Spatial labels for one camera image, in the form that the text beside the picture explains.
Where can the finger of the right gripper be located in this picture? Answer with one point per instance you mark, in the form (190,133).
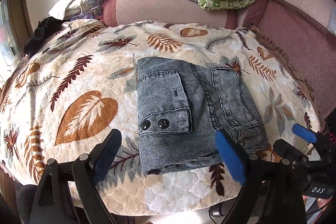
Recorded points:
(304,133)
(287,151)

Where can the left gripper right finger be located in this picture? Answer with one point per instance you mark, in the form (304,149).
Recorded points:
(283,202)

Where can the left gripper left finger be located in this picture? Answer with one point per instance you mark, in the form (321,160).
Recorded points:
(53,202)

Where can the grey-blue denim pants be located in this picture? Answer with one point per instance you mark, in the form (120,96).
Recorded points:
(180,108)

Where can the black garment on sofa end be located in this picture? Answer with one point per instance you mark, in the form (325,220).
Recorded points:
(46,28)

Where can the purple printed packet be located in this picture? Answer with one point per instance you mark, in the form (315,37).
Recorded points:
(94,13)

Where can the cream pillow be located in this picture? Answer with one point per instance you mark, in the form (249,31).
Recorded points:
(65,9)

